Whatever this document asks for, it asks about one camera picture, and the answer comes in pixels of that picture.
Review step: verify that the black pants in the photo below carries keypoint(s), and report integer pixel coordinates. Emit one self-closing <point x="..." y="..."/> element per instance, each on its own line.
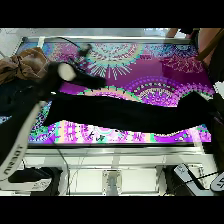
<point x="133" y="113"/>

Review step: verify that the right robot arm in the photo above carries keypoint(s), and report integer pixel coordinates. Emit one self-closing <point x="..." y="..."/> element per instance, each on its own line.
<point x="185" y="172"/>

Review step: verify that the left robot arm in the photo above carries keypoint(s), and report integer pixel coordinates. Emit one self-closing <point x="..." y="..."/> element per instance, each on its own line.
<point x="20" y="141"/>

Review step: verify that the black garment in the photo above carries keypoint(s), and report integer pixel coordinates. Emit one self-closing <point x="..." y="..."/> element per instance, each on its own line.
<point x="15" y="96"/>

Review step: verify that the brown garment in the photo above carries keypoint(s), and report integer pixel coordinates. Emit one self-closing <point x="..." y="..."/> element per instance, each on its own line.
<point x="25" y="63"/>

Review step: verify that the person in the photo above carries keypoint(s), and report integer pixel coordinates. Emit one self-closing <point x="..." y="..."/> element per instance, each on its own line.
<point x="209" y="43"/>

